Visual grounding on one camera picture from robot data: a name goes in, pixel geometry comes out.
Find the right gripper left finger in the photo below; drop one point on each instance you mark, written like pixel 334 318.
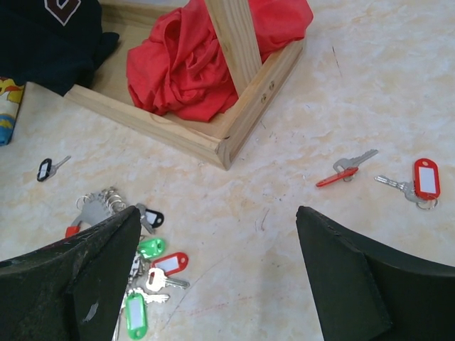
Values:
pixel 71 289

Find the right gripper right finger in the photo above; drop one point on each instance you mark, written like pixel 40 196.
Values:
pixel 366 290

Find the grey key organiser plate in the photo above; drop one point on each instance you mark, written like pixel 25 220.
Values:
pixel 95 208

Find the key with red tag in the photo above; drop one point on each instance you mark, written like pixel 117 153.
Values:
pixel 160 271
pixel 424 190

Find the key with green tag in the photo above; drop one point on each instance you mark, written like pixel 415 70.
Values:
pixel 135 304
pixel 151 248

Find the key with black tag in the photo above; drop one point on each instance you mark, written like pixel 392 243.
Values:
pixel 150 219

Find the key with grey tag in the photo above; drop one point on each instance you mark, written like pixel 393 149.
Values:
pixel 48 168

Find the wooden clothes rack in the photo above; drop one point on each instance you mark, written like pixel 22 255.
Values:
pixel 256 82

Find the blue Pikachu shirt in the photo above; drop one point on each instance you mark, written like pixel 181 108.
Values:
pixel 11 98

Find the red crumpled cloth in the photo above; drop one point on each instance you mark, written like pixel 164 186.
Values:
pixel 180 68

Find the navy blue shirt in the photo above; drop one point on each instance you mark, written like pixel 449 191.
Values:
pixel 55 44

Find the key with red handle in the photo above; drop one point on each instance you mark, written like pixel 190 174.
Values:
pixel 346 168

